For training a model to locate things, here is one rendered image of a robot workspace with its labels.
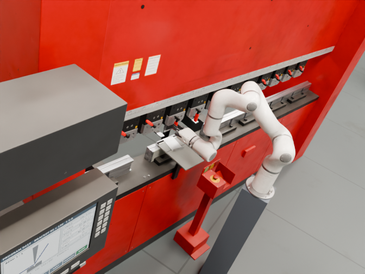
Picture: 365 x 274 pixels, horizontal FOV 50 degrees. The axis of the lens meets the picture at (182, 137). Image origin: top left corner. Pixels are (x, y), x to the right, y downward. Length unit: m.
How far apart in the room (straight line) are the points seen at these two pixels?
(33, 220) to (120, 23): 0.90
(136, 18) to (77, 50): 0.48
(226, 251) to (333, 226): 1.64
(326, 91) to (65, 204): 3.39
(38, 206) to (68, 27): 0.57
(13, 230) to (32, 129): 0.35
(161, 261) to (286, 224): 1.35
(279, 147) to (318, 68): 2.14
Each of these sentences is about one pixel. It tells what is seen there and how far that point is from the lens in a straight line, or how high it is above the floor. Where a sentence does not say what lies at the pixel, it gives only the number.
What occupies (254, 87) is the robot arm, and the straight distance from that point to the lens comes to 2.12.
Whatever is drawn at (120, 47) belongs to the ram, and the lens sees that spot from 1.81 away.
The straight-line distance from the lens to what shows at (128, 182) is 2.44.
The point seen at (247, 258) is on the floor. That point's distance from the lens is 3.50.
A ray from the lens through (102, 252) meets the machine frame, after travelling 2.78.
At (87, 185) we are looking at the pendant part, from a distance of 1.38.
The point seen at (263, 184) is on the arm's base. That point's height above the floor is 1.09.
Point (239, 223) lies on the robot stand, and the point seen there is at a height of 0.73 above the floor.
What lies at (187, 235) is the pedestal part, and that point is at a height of 0.12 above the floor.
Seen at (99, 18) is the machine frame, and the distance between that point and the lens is 1.38.
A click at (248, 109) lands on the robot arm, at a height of 1.60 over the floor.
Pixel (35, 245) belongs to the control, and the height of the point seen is 1.54.
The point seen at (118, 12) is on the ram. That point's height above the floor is 1.97.
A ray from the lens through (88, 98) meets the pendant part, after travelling 1.15.
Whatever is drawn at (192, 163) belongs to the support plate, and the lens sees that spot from 2.51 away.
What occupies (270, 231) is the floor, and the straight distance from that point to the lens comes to 3.81.
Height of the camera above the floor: 2.60
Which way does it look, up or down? 36 degrees down
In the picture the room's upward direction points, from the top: 19 degrees clockwise
